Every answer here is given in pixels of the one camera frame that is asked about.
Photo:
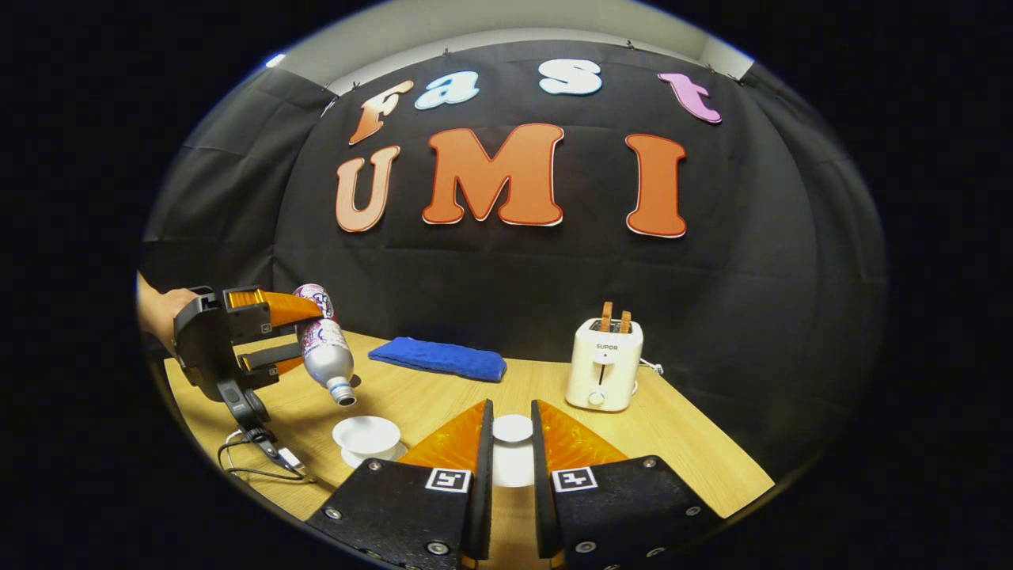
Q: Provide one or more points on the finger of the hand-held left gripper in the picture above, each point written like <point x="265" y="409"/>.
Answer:
<point x="253" y="321"/>
<point x="269" y="356"/>

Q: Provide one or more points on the blue towel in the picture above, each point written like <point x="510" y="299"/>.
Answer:
<point x="443" y="358"/>

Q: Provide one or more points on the toast slice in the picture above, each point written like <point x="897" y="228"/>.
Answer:
<point x="625" y="321"/>
<point x="606" y="317"/>

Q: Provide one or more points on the ceiling light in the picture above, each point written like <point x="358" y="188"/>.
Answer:
<point x="275" y="60"/>

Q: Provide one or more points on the white toaster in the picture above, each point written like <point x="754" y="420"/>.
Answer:
<point x="601" y="364"/>

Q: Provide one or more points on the white teacup lid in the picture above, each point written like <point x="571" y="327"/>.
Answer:
<point x="513" y="467"/>

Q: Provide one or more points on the silver water bottle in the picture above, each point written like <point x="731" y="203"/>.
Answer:
<point x="324" y="356"/>

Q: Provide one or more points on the white saucer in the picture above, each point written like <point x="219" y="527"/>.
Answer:
<point x="393" y="457"/>

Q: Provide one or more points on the white teacup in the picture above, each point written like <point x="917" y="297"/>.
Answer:
<point x="366" y="434"/>

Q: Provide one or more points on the black backdrop cloth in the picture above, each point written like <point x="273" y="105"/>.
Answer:
<point x="506" y="285"/>

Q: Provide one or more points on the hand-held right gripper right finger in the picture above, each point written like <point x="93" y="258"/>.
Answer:
<point x="542" y="491"/>

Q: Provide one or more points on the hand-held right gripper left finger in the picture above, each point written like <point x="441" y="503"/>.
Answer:
<point x="480" y="491"/>

